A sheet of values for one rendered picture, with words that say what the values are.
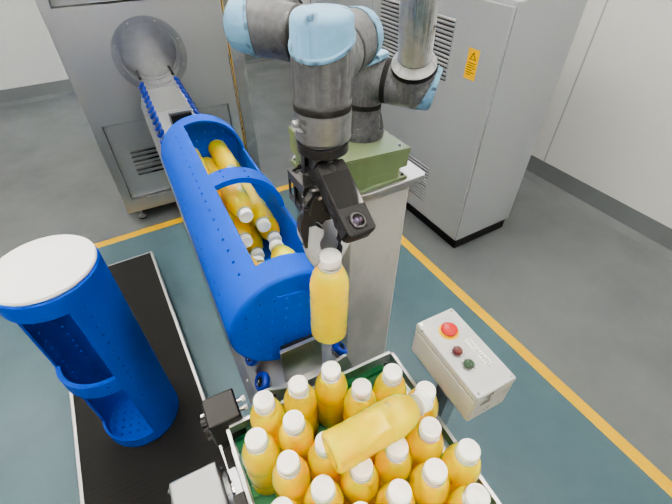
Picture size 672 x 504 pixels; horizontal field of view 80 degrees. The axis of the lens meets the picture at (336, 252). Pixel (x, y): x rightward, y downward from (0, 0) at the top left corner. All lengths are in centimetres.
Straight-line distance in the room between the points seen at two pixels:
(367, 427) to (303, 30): 58
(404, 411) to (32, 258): 111
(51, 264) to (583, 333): 245
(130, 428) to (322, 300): 143
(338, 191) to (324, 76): 14
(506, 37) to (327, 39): 176
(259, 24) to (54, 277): 93
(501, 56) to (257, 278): 171
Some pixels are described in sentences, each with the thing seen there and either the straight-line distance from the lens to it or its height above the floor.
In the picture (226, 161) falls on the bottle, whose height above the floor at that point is 113.
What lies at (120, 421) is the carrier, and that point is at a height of 16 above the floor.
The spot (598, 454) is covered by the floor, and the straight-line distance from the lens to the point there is 225.
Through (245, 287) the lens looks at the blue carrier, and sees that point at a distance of 85.
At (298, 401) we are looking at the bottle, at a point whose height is 107.
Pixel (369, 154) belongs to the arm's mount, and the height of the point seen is 126.
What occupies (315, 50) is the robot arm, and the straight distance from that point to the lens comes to 49.
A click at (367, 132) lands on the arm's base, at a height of 129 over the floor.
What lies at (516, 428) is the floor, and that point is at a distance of 215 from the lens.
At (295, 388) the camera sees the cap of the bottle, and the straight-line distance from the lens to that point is 82.
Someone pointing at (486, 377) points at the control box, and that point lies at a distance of 88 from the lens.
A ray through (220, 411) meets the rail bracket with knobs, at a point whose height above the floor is 100.
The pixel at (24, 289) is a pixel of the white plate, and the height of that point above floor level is 104.
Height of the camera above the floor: 182
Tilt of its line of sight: 43 degrees down
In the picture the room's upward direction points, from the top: straight up
